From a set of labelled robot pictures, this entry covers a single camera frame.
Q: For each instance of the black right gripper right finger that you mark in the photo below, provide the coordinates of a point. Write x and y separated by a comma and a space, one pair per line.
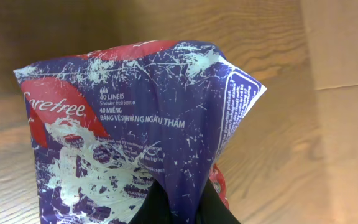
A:
211, 209

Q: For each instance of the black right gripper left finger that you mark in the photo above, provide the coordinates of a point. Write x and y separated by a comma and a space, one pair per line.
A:
155, 208

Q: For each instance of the purple tissue pack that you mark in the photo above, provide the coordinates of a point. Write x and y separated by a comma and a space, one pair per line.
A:
105, 125

